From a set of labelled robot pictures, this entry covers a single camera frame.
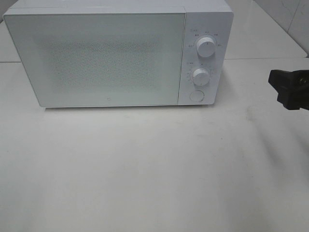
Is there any round white door-release button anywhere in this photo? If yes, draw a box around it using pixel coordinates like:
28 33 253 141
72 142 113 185
190 90 204 102

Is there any white microwave door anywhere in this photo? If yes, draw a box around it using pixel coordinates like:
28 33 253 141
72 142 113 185
5 14 185 107

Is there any white timer knob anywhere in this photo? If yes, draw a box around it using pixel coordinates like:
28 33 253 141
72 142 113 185
191 68 211 86

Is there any white microwave oven body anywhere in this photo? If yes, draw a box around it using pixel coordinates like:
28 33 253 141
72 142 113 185
3 0 234 107

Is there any upper white power knob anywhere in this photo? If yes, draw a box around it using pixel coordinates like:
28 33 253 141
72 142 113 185
196 35 216 58

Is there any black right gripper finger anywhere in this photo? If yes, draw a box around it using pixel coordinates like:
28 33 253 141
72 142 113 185
268 70 309 110

